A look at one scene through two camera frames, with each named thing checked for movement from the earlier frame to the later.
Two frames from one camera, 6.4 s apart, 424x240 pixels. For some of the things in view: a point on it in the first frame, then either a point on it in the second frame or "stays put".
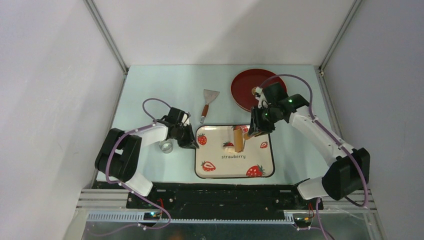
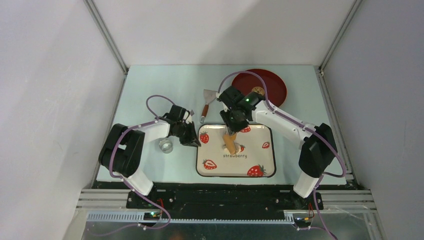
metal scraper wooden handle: x=209 y=96 stays put
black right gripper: x=256 y=124 → x=231 y=128
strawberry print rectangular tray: x=216 y=157 stays put
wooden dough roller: x=239 y=138 → x=229 y=142
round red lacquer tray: x=243 y=83 stays put
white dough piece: x=230 y=150 → x=237 y=147
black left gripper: x=190 y=142 stays put
